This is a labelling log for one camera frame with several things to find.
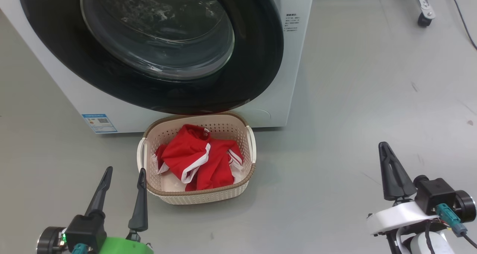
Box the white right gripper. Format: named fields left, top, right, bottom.
left=366, top=142, right=441, bottom=236

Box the red and white garment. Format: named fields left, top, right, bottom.
left=151, top=124, right=244, bottom=192

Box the washing machine door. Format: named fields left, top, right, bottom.
left=17, top=0, right=284, bottom=115

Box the black round left gripper motor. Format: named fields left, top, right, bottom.
left=37, top=226, right=67, bottom=254

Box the metal leg with caster wheel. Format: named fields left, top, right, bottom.
left=415, top=0, right=436, bottom=28

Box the round drain filter cover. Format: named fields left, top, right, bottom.
left=242, top=109, right=271, bottom=123

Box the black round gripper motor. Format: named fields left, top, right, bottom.
left=454, top=190, right=477, bottom=223
left=37, top=226, right=67, bottom=254

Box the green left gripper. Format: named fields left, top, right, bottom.
left=84, top=166, right=154, bottom=254

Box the black round right gripper motor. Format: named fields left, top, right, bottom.
left=454, top=190, right=477, bottom=223

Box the cream plastic laundry basket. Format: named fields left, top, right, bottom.
left=137, top=112, right=257, bottom=205

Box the blue energy label sticker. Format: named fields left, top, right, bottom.
left=82, top=114, right=117, bottom=134

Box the small printed text label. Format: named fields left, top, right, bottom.
left=285, top=13, right=298, bottom=32

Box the black floor cable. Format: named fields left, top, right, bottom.
left=443, top=0, right=477, bottom=50

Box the white front-load washing machine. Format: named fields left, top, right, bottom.
left=0, top=0, right=316, bottom=134

